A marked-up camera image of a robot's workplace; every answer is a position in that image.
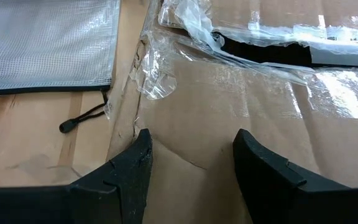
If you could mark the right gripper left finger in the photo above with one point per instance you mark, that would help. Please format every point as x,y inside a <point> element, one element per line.
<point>120,193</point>

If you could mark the taped brown cardboard box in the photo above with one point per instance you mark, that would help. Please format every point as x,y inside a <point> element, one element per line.
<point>213,109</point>

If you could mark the grey mesh zipper pouch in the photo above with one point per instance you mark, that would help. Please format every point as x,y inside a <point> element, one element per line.
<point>42,46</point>

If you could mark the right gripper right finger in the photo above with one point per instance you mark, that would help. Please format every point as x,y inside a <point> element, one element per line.
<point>275,199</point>

